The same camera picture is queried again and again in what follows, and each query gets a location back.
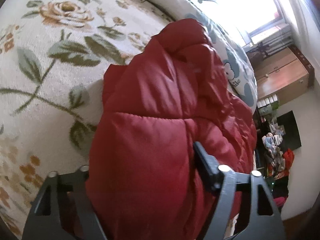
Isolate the red quilted down jacket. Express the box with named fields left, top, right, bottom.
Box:
left=86, top=19, right=257, bottom=239

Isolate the pile of clothes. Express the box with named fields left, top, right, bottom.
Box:
left=262, top=126, right=295, bottom=180

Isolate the wooden wardrobe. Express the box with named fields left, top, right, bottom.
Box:
left=254, top=44, right=315, bottom=105

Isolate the floral beige bed blanket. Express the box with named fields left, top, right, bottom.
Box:
left=1, top=0, right=171, bottom=238

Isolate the blue cloud print duvet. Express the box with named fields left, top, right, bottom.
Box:
left=147, top=0, right=258, bottom=112

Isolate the black wall panel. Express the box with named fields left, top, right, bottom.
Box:
left=277, top=111, right=302, bottom=151

